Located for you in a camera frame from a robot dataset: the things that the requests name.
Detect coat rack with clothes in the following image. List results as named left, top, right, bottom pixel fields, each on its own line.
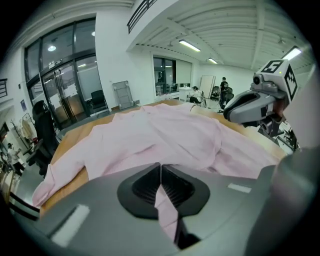
left=9, top=112, right=36, bottom=151

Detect black visitor chair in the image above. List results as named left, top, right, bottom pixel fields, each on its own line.
left=89, top=89, right=110, bottom=116

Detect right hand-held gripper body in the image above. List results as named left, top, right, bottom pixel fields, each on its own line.
left=222, top=59, right=299, bottom=138

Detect grey folded cart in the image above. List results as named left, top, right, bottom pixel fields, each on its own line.
left=112, top=80, right=136, bottom=110

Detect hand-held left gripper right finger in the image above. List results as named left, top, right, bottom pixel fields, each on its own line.
left=161, top=164, right=211, bottom=219

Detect black mesh office chair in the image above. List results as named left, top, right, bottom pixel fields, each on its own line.
left=219, top=87, right=235, bottom=109

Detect glass double door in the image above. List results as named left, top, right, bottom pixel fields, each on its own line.
left=39, top=56, right=105, bottom=126

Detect white board panel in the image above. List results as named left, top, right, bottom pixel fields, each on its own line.
left=199, top=74, right=217, bottom=98

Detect black balcony railing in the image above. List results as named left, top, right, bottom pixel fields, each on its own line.
left=126, top=0, right=159, bottom=35

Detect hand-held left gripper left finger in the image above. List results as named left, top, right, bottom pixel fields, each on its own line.
left=117, top=162, right=161, bottom=221

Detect white desk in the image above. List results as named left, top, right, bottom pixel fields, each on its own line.
left=178, top=87, right=194, bottom=103

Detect pink clothing item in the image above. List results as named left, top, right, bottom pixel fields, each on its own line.
left=32, top=102, right=287, bottom=245

